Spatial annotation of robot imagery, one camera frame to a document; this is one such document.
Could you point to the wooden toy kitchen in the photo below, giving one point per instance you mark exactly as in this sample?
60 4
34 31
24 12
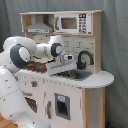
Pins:
74 98

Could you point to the grey toy sink basin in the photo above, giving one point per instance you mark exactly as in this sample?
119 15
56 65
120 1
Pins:
75 74

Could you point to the black toy faucet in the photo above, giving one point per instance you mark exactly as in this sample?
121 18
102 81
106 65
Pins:
81 63

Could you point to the grey toy dishwasher panel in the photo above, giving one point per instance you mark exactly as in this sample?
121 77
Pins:
62 106

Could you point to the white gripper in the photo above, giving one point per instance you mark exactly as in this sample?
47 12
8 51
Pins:
60 64

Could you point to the grey range hood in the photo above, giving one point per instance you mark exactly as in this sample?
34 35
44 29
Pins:
41 23

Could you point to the toy oven door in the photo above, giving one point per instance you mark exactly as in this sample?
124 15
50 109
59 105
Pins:
32 104

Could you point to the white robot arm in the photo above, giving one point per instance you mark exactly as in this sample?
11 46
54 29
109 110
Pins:
17 54

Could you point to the toy microwave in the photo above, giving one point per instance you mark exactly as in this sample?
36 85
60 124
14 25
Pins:
73 23

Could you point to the right red stove knob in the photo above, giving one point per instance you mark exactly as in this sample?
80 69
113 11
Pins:
34 84

